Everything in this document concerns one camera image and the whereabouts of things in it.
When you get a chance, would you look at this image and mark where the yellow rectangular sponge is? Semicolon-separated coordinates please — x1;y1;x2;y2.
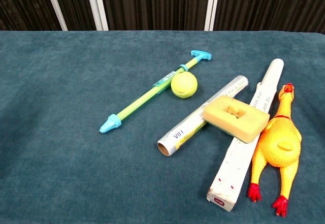
203;95;270;144

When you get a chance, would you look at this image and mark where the green and blue water pump toy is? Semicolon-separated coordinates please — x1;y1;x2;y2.
99;50;212;134

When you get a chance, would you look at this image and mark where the yellow-green tennis ball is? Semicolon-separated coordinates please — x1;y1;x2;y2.
170;72;198;99

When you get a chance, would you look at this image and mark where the clear plastic wrap roll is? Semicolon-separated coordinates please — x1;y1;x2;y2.
157;75;249;157

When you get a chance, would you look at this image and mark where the teal velvet table cloth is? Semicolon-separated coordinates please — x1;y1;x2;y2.
0;30;325;224

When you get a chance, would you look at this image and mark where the long white cardboard box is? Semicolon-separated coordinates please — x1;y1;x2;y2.
206;58;284;213

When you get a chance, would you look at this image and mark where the yellow rubber chicken toy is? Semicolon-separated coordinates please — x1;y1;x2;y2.
248;82;303;218

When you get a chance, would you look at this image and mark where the white vertical frame post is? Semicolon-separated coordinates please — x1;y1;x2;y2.
84;0;109;31
42;0;69;31
204;0;222;31

